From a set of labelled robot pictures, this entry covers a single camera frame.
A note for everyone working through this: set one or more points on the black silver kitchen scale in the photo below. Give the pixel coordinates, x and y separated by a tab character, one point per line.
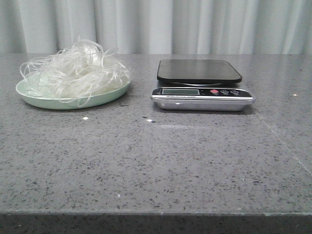
199	85

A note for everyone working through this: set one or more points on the translucent white vermicelli bundle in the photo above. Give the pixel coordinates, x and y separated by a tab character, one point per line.
78	71

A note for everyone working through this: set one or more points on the light green round plate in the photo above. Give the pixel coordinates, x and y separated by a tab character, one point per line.
31	95

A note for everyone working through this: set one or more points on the white pleated curtain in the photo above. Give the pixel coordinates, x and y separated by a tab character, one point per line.
159	26

